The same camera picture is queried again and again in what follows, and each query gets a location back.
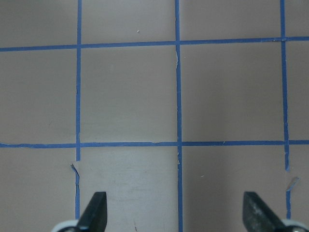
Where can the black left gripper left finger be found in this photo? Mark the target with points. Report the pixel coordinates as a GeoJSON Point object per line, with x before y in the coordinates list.
{"type": "Point", "coordinates": [93, 219]}

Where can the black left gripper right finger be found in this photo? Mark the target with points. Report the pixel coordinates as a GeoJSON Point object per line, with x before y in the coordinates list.
{"type": "Point", "coordinates": [258, 217]}

